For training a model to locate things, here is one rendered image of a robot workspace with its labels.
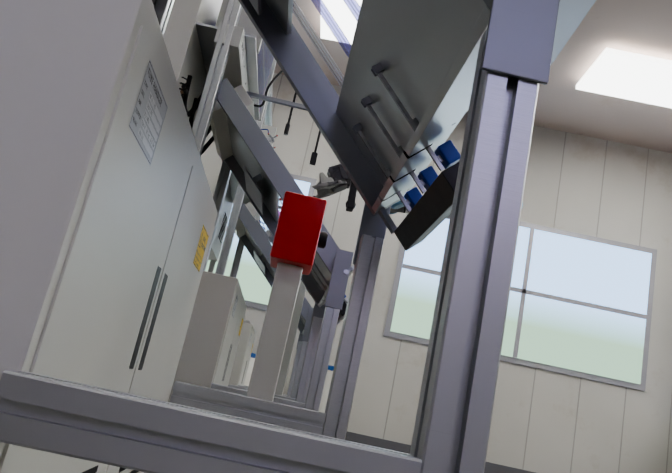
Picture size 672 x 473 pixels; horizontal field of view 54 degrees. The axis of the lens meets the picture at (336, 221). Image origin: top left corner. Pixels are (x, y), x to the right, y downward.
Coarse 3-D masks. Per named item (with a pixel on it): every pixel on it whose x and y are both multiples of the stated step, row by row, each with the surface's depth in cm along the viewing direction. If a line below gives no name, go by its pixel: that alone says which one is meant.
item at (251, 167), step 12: (228, 120) 234; (240, 144) 239; (240, 156) 255; (252, 156) 231; (252, 168) 245; (252, 180) 234; (264, 180) 236; (252, 192) 251; (264, 192) 251; (276, 192) 227; (276, 204) 242; (276, 216) 259
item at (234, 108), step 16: (224, 80) 206; (224, 96) 205; (240, 112) 204; (240, 128) 203; (256, 128) 203; (256, 144) 202; (256, 160) 202; (272, 160) 201; (272, 176) 200; (288, 176) 200; (320, 256) 195
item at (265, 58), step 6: (264, 42) 239; (264, 48) 243; (258, 54) 231; (264, 54) 247; (270, 54) 267; (258, 60) 234; (264, 60) 251; (270, 60) 271; (258, 66) 238; (264, 66) 256; (270, 66) 276; (258, 72) 242; (264, 72) 260; (258, 78) 246; (264, 78) 265; (258, 84) 250; (264, 84) 270; (258, 90) 254; (264, 90) 275
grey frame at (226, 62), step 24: (216, 48) 204; (216, 72) 202; (240, 72) 221; (216, 96) 203; (216, 192) 269; (336, 312) 188; (312, 336) 259; (312, 360) 257; (312, 384) 183; (312, 408) 182
